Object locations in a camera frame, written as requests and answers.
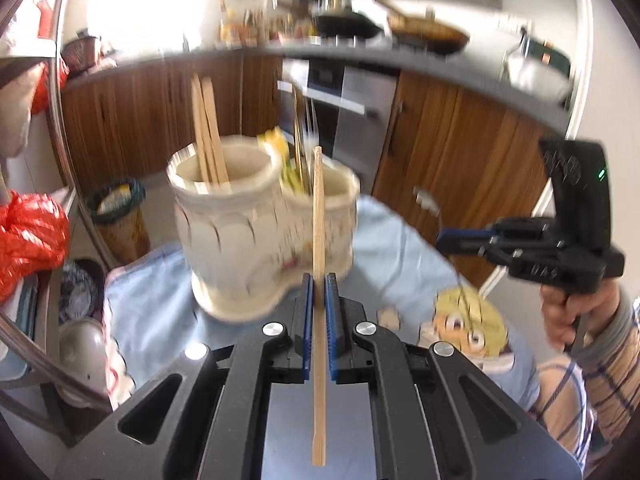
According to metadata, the metal shelf rack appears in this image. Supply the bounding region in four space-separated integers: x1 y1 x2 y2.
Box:
1 0 111 448

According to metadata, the hanging white plastic bag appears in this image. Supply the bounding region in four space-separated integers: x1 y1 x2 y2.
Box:
0 63 49 158

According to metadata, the right forearm striped sleeve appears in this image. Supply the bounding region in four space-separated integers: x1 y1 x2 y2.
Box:
529 287 639 474

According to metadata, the trash bin with bag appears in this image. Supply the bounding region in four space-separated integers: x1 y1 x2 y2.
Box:
86 178 151 264

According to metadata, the grey countertop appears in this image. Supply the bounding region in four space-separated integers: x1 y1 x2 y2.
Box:
65 41 570 136

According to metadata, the person's right hand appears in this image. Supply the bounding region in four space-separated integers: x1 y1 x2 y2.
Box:
540 280 620 351

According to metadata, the yellow green plastic utensil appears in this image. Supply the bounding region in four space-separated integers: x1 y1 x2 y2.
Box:
257 127 305 194

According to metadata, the black wok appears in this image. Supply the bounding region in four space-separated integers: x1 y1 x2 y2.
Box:
271 0 384 42

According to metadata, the white floral ceramic utensil holder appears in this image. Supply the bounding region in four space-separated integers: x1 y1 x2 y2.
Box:
166 134 362 323

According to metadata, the stainless built-in oven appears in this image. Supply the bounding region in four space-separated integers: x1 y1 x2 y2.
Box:
278 58 399 194

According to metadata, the hanging red plastic bag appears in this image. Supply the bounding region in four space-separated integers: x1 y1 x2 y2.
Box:
30 0 72 116

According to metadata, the red plastic bag on shelf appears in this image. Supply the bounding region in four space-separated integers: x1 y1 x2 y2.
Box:
0 191 70 301

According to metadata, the silver fork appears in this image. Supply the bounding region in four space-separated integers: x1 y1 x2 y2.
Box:
304 96 320 157

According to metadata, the brown pan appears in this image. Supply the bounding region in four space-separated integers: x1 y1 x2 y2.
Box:
374 0 470 56

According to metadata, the wooden chopstick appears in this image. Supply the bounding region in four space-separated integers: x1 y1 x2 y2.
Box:
198 77 220 185
311 146 328 467
191 74 212 183
201 78 230 185

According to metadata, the white cloth bag on counter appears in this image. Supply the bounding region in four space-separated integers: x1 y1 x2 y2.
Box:
506 52 573 104

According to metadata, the brown rice cooker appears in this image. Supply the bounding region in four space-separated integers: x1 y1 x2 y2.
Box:
61 36 102 74

